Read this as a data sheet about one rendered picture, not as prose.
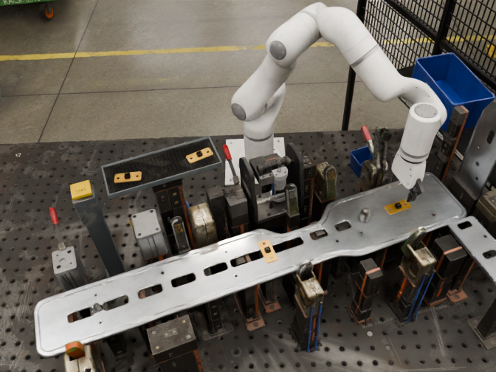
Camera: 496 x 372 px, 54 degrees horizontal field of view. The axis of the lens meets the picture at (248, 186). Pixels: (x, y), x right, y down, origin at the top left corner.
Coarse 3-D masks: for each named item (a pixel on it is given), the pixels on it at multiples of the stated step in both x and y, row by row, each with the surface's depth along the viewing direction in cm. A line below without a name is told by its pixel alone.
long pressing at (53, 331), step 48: (384, 192) 165; (432, 192) 164; (240, 240) 154; (288, 240) 154; (336, 240) 153; (384, 240) 152; (96, 288) 145; (144, 288) 144; (192, 288) 143; (240, 288) 143; (48, 336) 135; (96, 336) 135
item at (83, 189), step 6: (72, 186) 152; (78, 186) 151; (84, 186) 151; (90, 186) 152; (72, 192) 150; (78, 192) 150; (84, 192) 150; (90, 192) 150; (72, 198) 148; (78, 198) 149
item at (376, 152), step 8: (376, 128) 155; (384, 128) 156; (376, 136) 156; (384, 136) 153; (376, 144) 158; (384, 144) 159; (376, 152) 160; (384, 152) 161; (376, 160) 162; (384, 160) 163; (376, 168) 164; (384, 168) 165
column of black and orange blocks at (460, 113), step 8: (456, 112) 163; (464, 112) 161; (456, 120) 164; (464, 120) 164; (448, 128) 170; (456, 128) 166; (448, 136) 171; (456, 136) 169; (448, 144) 172; (456, 144) 172; (440, 152) 178; (448, 152) 174; (440, 160) 180; (448, 160) 178; (440, 168) 181; (448, 168) 182; (440, 176) 184
